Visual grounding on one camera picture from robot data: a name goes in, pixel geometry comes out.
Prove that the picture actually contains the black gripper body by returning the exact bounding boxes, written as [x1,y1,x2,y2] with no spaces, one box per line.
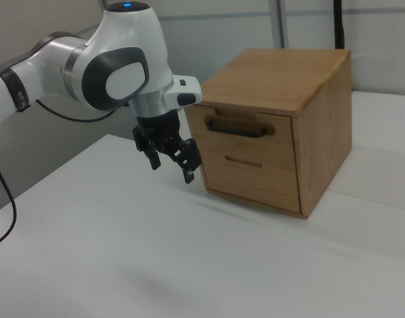
[135,110,183,142]

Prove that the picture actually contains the wooden drawer with black handle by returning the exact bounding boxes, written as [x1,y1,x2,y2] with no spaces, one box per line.
[187,104,298,172]

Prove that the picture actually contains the wooden drawer with notch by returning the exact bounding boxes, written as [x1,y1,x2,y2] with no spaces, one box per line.
[197,148,303,213]

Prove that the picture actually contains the wooden two-drawer cabinet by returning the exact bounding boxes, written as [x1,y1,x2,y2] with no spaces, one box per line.
[185,48,353,219]

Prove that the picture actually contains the black pole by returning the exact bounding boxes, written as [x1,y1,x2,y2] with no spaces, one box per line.
[332,0,347,49]

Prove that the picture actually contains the black strap on arm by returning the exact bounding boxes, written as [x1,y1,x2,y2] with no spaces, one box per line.
[0,67,32,113]

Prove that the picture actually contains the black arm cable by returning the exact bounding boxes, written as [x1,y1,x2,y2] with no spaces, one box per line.
[0,97,130,249]

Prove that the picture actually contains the grey partition post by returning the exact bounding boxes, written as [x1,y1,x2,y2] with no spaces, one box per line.
[272,0,286,49]

